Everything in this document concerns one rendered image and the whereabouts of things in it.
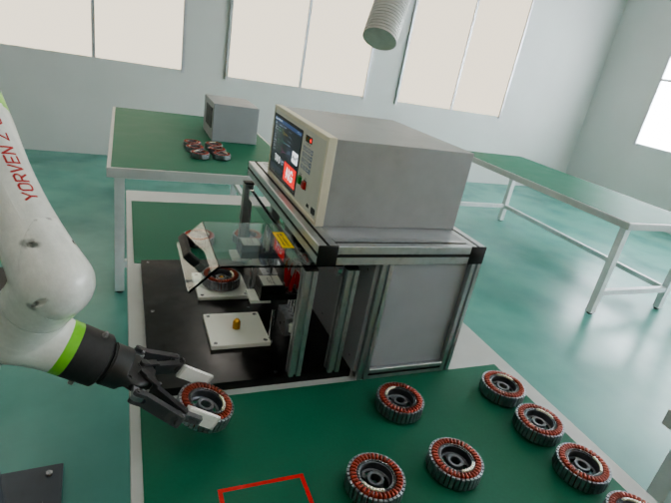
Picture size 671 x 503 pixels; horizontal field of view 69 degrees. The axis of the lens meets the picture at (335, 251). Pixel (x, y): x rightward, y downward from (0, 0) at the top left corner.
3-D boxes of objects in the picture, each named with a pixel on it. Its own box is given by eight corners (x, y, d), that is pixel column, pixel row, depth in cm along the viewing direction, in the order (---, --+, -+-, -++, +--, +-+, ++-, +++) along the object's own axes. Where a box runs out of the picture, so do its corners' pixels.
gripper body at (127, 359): (94, 361, 88) (141, 378, 92) (89, 393, 80) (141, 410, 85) (117, 330, 86) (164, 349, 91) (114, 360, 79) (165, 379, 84)
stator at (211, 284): (203, 292, 141) (203, 281, 139) (200, 274, 150) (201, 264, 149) (241, 292, 144) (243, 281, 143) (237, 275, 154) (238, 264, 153)
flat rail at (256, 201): (305, 283, 106) (307, 270, 105) (246, 194, 158) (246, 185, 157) (310, 282, 107) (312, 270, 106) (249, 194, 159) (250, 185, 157)
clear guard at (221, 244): (187, 293, 95) (189, 265, 93) (176, 244, 115) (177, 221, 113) (338, 288, 108) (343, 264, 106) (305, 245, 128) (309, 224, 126)
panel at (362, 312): (351, 371, 120) (375, 262, 109) (280, 257, 175) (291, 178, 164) (355, 371, 121) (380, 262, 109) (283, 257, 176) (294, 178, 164)
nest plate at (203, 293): (198, 300, 139) (198, 296, 138) (192, 276, 151) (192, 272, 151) (250, 298, 145) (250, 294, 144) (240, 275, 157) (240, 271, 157)
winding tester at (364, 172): (314, 227, 110) (329, 137, 103) (267, 173, 147) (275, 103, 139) (453, 230, 126) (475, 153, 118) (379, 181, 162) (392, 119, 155)
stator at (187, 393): (174, 431, 88) (181, 415, 87) (171, 390, 98) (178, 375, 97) (231, 438, 93) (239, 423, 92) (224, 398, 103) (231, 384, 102)
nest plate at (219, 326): (211, 350, 118) (211, 345, 118) (203, 317, 131) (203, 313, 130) (270, 345, 124) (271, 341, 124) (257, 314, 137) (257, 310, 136)
